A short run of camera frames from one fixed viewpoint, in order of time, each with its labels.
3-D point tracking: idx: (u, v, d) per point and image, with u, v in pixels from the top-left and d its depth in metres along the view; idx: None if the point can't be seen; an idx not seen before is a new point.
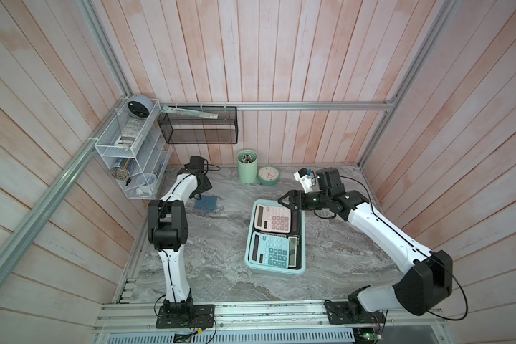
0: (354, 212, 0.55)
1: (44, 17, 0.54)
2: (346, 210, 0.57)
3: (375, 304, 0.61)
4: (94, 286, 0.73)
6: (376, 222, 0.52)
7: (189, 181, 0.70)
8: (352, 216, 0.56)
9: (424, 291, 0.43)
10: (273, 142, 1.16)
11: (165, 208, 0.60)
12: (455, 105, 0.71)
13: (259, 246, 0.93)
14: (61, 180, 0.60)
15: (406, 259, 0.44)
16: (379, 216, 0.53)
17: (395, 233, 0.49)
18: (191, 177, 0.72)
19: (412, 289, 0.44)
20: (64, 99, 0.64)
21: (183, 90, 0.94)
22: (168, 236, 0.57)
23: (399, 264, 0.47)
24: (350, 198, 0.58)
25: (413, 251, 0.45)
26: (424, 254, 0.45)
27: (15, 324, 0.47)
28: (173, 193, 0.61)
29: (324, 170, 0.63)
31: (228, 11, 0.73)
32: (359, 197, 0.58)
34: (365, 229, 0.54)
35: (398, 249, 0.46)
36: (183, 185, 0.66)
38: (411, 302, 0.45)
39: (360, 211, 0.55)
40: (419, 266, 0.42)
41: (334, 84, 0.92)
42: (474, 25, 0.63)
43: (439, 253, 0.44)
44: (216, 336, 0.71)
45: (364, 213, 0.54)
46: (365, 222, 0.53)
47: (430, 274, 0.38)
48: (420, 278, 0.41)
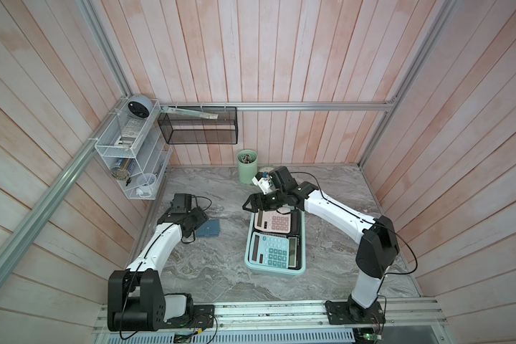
0: (307, 201, 0.60)
1: (44, 17, 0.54)
2: (301, 201, 0.62)
3: (365, 297, 0.63)
4: (94, 286, 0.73)
6: (327, 205, 0.57)
7: (170, 235, 0.56)
8: (306, 205, 0.61)
9: (375, 255, 0.48)
10: (273, 142, 1.16)
11: (135, 281, 0.46)
12: (455, 105, 0.71)
13: (259, 246, 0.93)
14: (62, 180, 0.59)
15: (357, 230, 0.50)
16: (328, 198, 0.59)
17: (342, 211, 0.54)
18: (173, 230, 0.58)
19: (367, 256, 0.50)
20: (64, 99, 0.64)
21: (182, 90, 0.93)
22: (134, 322, 0.42)
23: (352, 237, 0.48)
24: (302, 189, 0.63)
25: (360, 222, 0.51)
26: (370, 221, 0.51)
27: (15, 325, 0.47)
28: (145, 259, 0.47)
29: (275, 170, 0.67)
31: (228, 12, 0.73)
32: (310, 186, 0.63)
34: (319, 214, 0.60)
35: (349, 223, 0.52)
36: (162, 241, 0.52)
38: (370, 268, 0.51)
39: (312, 198, 0.60)
40: (367, 233, 0.48)
41: (334, 84, 0.92)
42: (474, 25, 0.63)
43: (380, 218, 0.51)
44: (216, 337, 0.71)
45: (316, 201, 0.59)
46: (318, 208, 0.59)
47: (378, 239, 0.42)
48: (370, 245, 0.47)
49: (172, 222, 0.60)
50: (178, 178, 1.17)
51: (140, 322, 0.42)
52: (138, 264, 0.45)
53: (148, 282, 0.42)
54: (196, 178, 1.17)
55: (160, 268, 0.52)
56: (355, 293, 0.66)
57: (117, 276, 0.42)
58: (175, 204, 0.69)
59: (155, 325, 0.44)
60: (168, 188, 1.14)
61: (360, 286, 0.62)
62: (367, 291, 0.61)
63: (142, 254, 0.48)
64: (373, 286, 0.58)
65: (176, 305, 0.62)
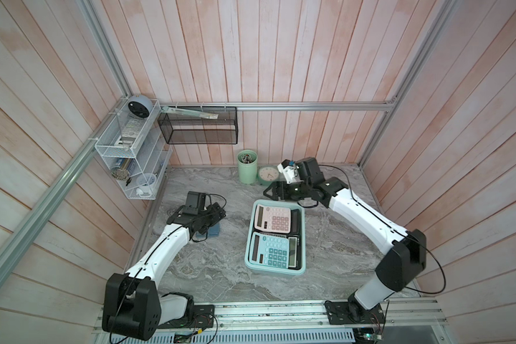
0: (335, 198, 0.56)
1: (44, 18, 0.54)
2: (327, 196, 0.58)
3: (369, 299, 0.62)
4: (94, 286, 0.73)
6: (356, 208, 0.53)
7: (176, 240, 0.55)
8: (333, 203, 0.57)
9: (403, 269, 0.46)
10: (273, 142, 1.16)
11: (132, 285, 0.45)
12: (455, 105, 0.71)
13: (259, 246, 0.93)
14: (62, 180, 0.59)
15: (385, 240, 0.47)
16: (359, 201, 0.55)
17: (374, 216, 0.51)
18: (180, 233, 0.56)
19: (392, 269, 0.46)
20: (64, 100, 0.65)
21: (183, 90, 0.94)
22: (126, 327, 0.41)
23: (380, 246, 0.49)
24: (330, 185, 0.59)
25: (391, 231, 0.48)
26: (401, 233, 0.47)
27: (16, 325, 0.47)
28: (145, 265, 0.45)
29: (304, 161, 0.63)
31: (228, 12, 0.73)
32: (340, 184, 0.59)
34: (347, 215, 0.55)
35: (378, 231, 0.48)
36: (165, 247, 0.51)
38: (390, 280, 0.48)
39: (340, 197, 0.56)
40: (397, 246, 0.45)
41: (334, 84, 0.92)
42: (474, 25, 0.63)
43: (413, 232, 0.47)
44: (216, 337, 0.71)
45: (345, 201, 0.55)
46: (345, 208, 0.55)
47: (407, 253, 0.50)
48: (399, 258, 0.44)
49: (180, 224, 0.58)
50: (178, 178, 1.17)
51: (132, 330, 0.41)
52: (137, 269, 0.44)
53: (145, 292, 0.41)
54: (196, 178, 1.17)
55: (161, 274, 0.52)
56: (360, 292, 0.65)
57: (116, 280, 0.42)
58: (188, 203, 0.67)
59: (146, 335, 0.43)
60: (168, 188, 1.14)
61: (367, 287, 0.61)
62: (372, 293, 0.60)
63: (144, 259, 0.47)
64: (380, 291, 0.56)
65: (176, 308, 0.62)
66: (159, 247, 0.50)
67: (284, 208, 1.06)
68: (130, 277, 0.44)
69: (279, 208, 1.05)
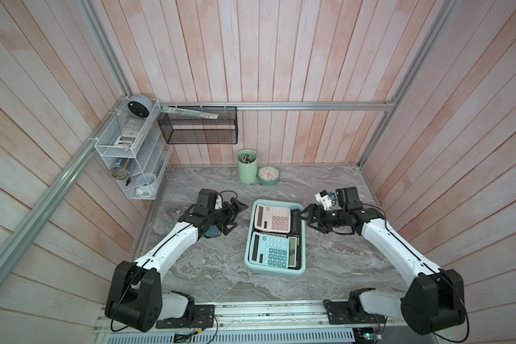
0: (367, 224, 0.57)
1: (44, 18, 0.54)
2: (360, 224, 0.60)
3: (372, 307, 0.62)
4: (94, 286, 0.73)
6: (387, 236, 0.53)
7: (185, 238, 0.56)
8: (365, 228, 0.58)
9: (427, 304, 0.42)
10: (273, 141, 1.16)
11: (138, 276, 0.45)
12: (454, 104, 0.71)
13: (259, 246, 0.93)
14: (62, 180, 0.59)
15: (412, 271, 0.45)
16: (390, 231, 0.54)
17: (404, 248, 0.49)
18: (190, 231, 0.58)
19: (416, 304, 0.43)
20: (64, 99, 0.64)
21: (182, 90, 0.93)
22: (127, 314, 0.42)
23: (405, 278, 0.46)
24: (365, 213, 0.61)
25: (420, 264, 0.45)
26: (431, 269, 0.44)
27: (16, 324, 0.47)
28: (154, 257, 0.47)
29: (343, 188, 0.68)
31: (228, 12, 0.73)
32: (376, 213, 0.60)
34: (378, 244, 0.55)
35: (405, 262, 0.47)
36: (175, 241, 0.53)
38: (416, 317, 0.43)
39: (373, 224, 0.57)
40: (423, 279, 0.42)
41: (334, 84, 0.92)
42: (474, 25, 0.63)
43: (448, 271, 0.43)
44: (216, 337, 0.71)
45: (376, 227, 0.56)
46: (376, 235, 0.55)
47: (434, 289, 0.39)
48: (423, 290, 0.41)
49: (190, 223, 0.59)
50: (178, 178, 1.17)
51: (131, 320, 0.42)
52: (145, 260, 0.46)
53: (147, 283, 0.42)
54: (196, 178, 1.17)
55: (167, 268, 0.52)
56: (366, 296, 0.64)
57: (123, 268, 0.43)
58: (198, 202, 0.67)
59: (144, 326, 0.43)
60: (168, 188, 1.14)
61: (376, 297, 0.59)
62: (380, 304, 0.58)
63: (153, 250, 0.49)
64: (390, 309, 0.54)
65: (177, 307, 0.62)
66: (169, 241, 0.52)
67: (284, 208, 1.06)
68: (137, 266, 0.45)
69: (279, 208, 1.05)
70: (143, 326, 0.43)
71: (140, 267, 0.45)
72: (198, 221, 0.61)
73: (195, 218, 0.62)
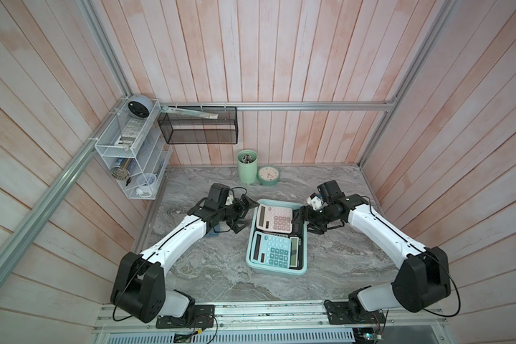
0: (353, 212, 0.58)
1: (44, 18, 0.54)
2: (345, 209, 0.60)
3: (370, 302, 0.62)
4: (94, 286, 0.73)
6: (374, 221, 0.54)
7: (193, 231, 0.56)
8: (351, 216, 0.59)
9: (417, 285, 0.43)
10: (273, 142, 1.16)
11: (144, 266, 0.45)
12: (454, 105, 0.71)
13: (261, 245, 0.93)
14: (62, 180, 0.59)
15: (400, 253, 0.46)
16: (376, 215, 0.56)
17: (390, 231, 0.51)
18: (198, 226, 0.57)
19: (407, 284, 0.44)
20: (64, 99, 0.64)
21: (183, 90, 0.94)
22: (130, 304, 0.43)
23: (395, 259, 0.48)
24: (350, 201, 0.61)
25: (407, 246, 0.47)
26: (418, 249, 0.46)
27: (16, 325, 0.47)
28: (159, 250, 0.47)
29: (324, 183, 0.70)
31: (228, 12, 0.73)
32: (359, 200, 0.61)
34: (365, 228, 0.56)
35: (393, 245, 0.48)
36: (182, 236, 0.52)
38: (407, 297, 0.46)
39: (359, 211, 0.57)
40: (411, 261, 0.43)
41: (334, 84, 0.92)
42: (474, 25, 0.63)
43: (433, 249, 0.45)
44: (217, 336, 0.71)
45: (362, 213, 0.57)
46: (363, 221, 0.56)
47: (422, 268, 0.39)
48: (413, 271, 0.43)
49: (200, 217, 0.59)
50: (178, 178, 1.17)
51: (134, 309, 0.43)
52: (152, 253, 0.46)
53: (152, 277, 0.42)
54: (196, 178, 1.17)
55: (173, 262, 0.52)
56: (365, 294, 0.64)
57: (129, 260, 0.43)
58: (211, 196, 0.67)
59: (146, 317, 0.44)
60: (168, 188, 1.14)
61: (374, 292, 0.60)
62: (376, 297, 0.59)
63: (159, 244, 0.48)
64: (388, 300, 0.55)
65: (175, 307, 0.62)
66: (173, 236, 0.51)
67: (285, 208, 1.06)
68: (142, 259, 0.45)
69: (282, 209, 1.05)
70: (145, 317, 0.44)
71: (145, 259, 0.45)
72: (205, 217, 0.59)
73: (204, 213, 0.61)
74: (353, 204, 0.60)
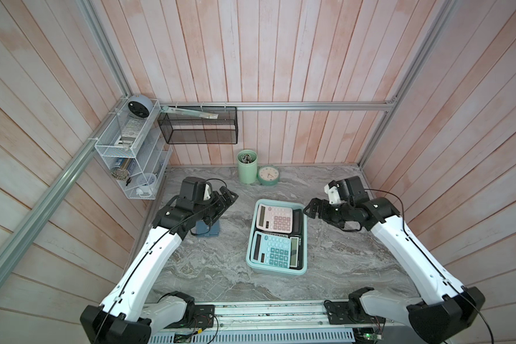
0: (382, 225, 0.49)
1: (44, 18, 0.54)
2: (372, 218, 0.51)
3: (372, 307, 0.62)
4: (94, 286, 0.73)
6: (406, 243, 0.46)
7: (161, 253, 0.46)
8: (378, 228, 0.50)
9: (446, 327, 0.41)
10: (273, 141, 1.16)
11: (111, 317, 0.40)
12: (454, 105, 0.71)
13: (261, 245, 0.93)
14: (62, 180, 0.59)
15: (436, 292, 0.41)
16: (410, 235, 0.48)
17: (425, 259, 0.44)
18: (167, 243, 0.47)
19: (432, 321, 0.41)
20: (64, 99, 0.64)
21: (182, 90, 0.93)
22: None
23: (424, 294, 0.43)
24: (378, 208, 0.52)
25: (443, 284, 0.41)
26: (456, 289, 0.41)
27: (16, 325, 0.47)
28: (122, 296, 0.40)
29: (347, 180, 0.58)
31: (228, 11, 0.73)
32: (389, 209, 0.52)
34: (391, 246, 0.49)
35: (427, 279, 0.42)
36: (148, 264, 0.44)
38: (425, 330, 0.43)
39: (389, 226, 0.49)
40: (448, 304, 0.39)
41: (334, 84, 0.92)
42: (474, 25, 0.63)
43: (472, 291, 0.40)
44: (218, 337, 0.71)
45: (393, 231, 0.48)
46: (392, 239, 0.48)
47: (458, 312, 0.43)
48: (448, 317, 0.39)
49: (166, 230, 0.48)
50: (178, 178, 1.17)
51: None
52: (113, 302, 0.39)
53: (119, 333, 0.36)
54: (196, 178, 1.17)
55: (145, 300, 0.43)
56: (368, 297, 0.63)
57: (90, 314, 0.38)
58: (183, 193, 0.55)
59: None
60: (168, 188, 1.14)
61: (378, 301, 0.59)
62: (381, 308, 0.58)
63: (122, 284, 0.41)
64: (395, 314, 0.54)
65: (173, 313, 0.61)
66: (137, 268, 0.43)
67: (285, 208, 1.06)
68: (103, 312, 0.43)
69: (282, 209, 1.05)
70: None
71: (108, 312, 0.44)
72: (174, 223, 0.49)
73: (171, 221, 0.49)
74: (381, 213, 0.51)
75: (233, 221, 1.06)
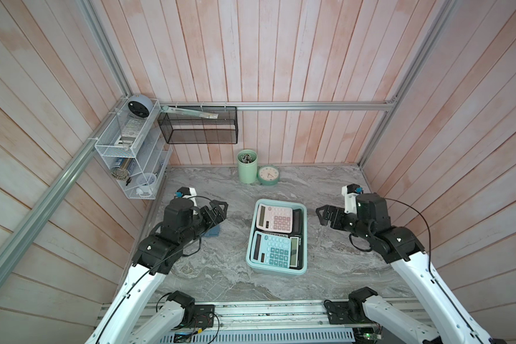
0: (405, 264, 0.46)
1: (44, 17, 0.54)
2: (393, 253, 0.47)
3: (376, 316, 0.62)
4: (94, 286, 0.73)
6: (431, 286, 0.43)
7: (140, 297, 0.43)
8: (399, 265, 0.47)
9: None
10: (273, 141, 1.16)
11: None
12: (455, 105, 0.71)
13: (261, 245, 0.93)
14: (61, 180, 0.60)
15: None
16: (436, 277, 0.44)
17: (451, 306, 0.41)
18: (146, 286, 0.44)
19: None
20: (63, 99, 0.64)
21: (183, 90, 0.94)
22: None
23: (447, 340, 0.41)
24: (403, 243, 0.48)
25: (471, 336, 0.39)
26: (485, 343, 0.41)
27: (16, 324, 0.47)
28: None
29: (370, 201, 0.52)
31: (228, 11, 0.73)
32: (413, 244, 0.47)
34: (413, 285, 0.46)
35: (452, 328, 0.40)
36: (125, 311, 0.41)
38: None
39: (412, 265, 0.45)
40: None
41: (334, 84, 0.92)
42: (474, 25, 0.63)
43: None
44: (218, 336, 0.71)
45: (416, 271, 0.45)
46: (413, 277, 0.45)
47: None
48: None
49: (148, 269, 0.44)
50: (178, 178, 1.17)
51: None
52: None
53: None
54: (196, 178, 1.17)
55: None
56: (374, 308, 0.62)
57: None
58: (167, 223, 0.50)
59: None
60: (168, 188, 1.14)
61: (388, 317, 0.57)
62: (388, 321, 0.57)
63: (97, 330, 0.39)
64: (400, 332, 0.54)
65: (170, 323, 0.61)
66: (115, 313, 0.40)
67: (285, 208, 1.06)
68: None
69: (282, 208, 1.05)
70: None
71: None
72: (158, 258, 0.45)
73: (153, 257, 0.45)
74: (404, 249, 0.47)
75: (233, 221, 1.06)
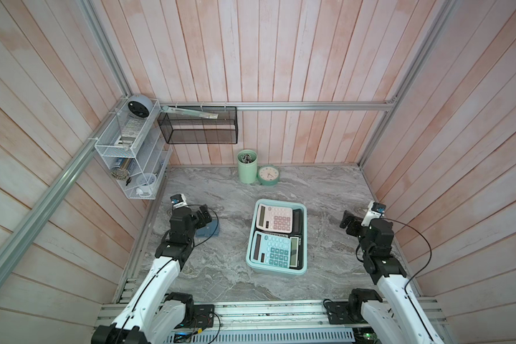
0: (384, 279, 0.55)
1: (44, 17, 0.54)
2: (377, 274, 0.57)
3: (370, 319, 0.62)
4: (93, 286, 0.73)
6: (403, 300, 0.50)
7: (166, 276, 0.53)
8: (382, 281, 0.56)
9: None
10: (273, 141, 1.16)
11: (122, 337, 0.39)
12: (454, 105, 0.71)
13: (261, 245, 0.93)
14: (61, 180, 0.60)
15: None
16: (409, 294, 0.51)
17: (418, 317, 0.47)
18: (170, 267, 0.54)
19: None
20: (64, 99, 0.64)
21: (183, 90, 0.94)
22: None
23: None
24: (387, 266, 0.57)
25: None
26: None
27: (15, 325, 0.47)
28: (134, 312, 0.43)
29: (376, 226, 0.60)
31: (228, 11, 0.73)
32: (397, 270, 0.56)
34: (391, 303, 0.53)
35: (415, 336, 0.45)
36: (155, 287, 0.49)
38: None
39: (390, 280, 0.54)
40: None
41: (334, 84, 0.92)
42: (474, 25, 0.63)
43: None
44: (218, 336, 0.71)
45: (393, 286, 0.53)
46: (391, 292, 0.53)
47: None
48: None
49: (170, 258, 0.55)
50: (178, 178, 1.17)
51: None
52: (125, 317, 0.42)
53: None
54: (196, 178, 1.17)
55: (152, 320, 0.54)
56: (370, 309, 0.62)
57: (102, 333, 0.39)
58: (174, 228, 0.61)
59: None
60: (168, 188, 1.14)
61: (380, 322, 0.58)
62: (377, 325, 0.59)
63: (132, 303, 0.45)
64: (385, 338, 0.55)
65: (174, 318, 0.61)
66: (147, 287, 0.48)
67: (285, 208, 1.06)
68: (115, 330, 0.42)
69: (281, 208, 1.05)
70: None
71: (121, 328, 0.41)
72: (176, 252, 0.57)
73: (172, 251, 0.57)
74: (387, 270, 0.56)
75: (233, 221, 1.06)
